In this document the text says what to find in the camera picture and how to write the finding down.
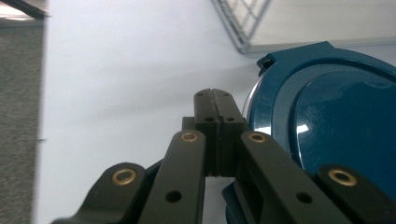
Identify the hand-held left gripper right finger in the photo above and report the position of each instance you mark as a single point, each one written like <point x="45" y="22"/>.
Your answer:
<point x="225" y="107"/>

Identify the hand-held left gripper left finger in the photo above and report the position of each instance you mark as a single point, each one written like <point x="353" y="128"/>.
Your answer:
<point x="206" y="105"/>

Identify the round dark teal lidded container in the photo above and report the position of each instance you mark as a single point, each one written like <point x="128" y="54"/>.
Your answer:
<point x="336" y="118"/>

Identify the white table sheet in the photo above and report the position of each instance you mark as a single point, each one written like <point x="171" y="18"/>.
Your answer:
<point x="124" y="77"/>

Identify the black frame post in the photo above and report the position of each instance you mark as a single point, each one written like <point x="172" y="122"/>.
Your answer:
<point x="25" y="7"/>

